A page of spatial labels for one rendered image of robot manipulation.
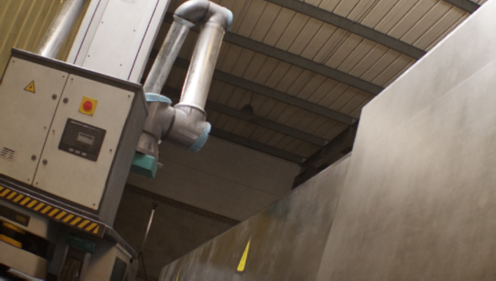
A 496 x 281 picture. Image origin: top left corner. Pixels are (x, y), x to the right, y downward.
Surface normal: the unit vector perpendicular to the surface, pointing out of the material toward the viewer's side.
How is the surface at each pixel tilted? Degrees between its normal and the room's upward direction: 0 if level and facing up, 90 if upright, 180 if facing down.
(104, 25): 90
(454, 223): 90
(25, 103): 90
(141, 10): 90
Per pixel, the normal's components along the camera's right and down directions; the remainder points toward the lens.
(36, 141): 0.04, -0.29
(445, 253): -0.94, -0.32
